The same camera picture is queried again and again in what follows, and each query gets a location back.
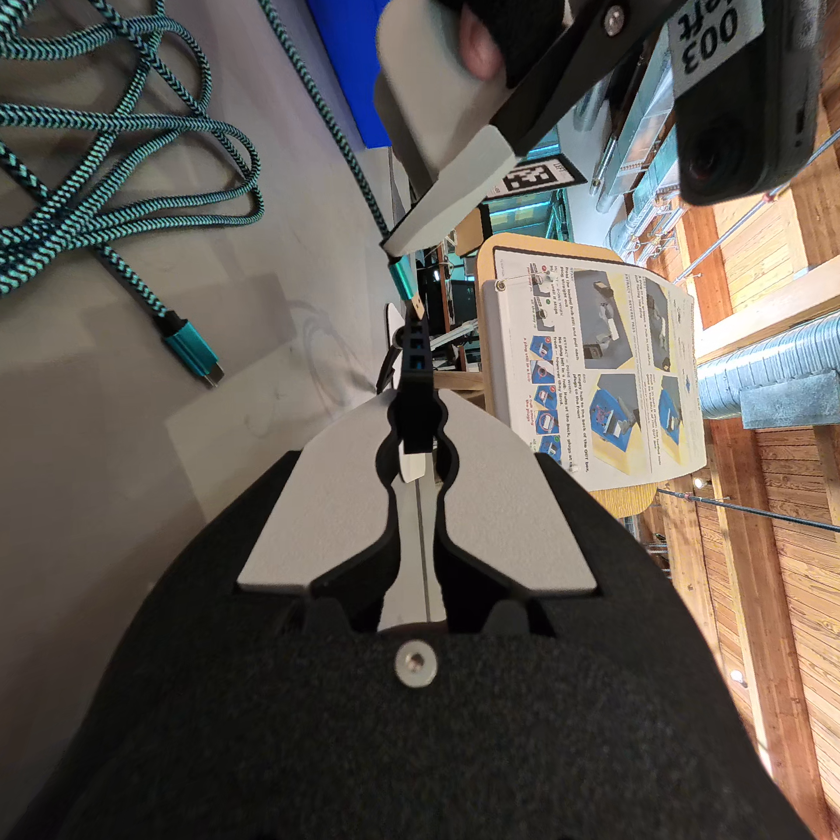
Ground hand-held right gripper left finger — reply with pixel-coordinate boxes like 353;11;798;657
235;389;403;601

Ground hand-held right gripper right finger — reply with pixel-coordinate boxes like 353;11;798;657
433;389;599;601

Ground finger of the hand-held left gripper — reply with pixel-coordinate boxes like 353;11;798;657
381;125;521;260

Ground black usb hub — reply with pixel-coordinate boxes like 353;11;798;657
388;308;437;457

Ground blue plastic bin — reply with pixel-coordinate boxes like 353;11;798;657
305;0;398;151

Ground teal braided usb cable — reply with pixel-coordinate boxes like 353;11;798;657
0;0;427;389

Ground person's left hand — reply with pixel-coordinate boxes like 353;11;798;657
458;8;508;81

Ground black framed marker sign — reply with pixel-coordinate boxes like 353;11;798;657
484;156;589;203

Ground silver ceiling ducts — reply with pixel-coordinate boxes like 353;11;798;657
587;59;686;253

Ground wooden document stand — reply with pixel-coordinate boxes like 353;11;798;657
382;233;711;519

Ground black tripod pole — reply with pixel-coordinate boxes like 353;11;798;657
656;487;840;534

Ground large silver air duct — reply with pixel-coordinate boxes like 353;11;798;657
696;311;840;431

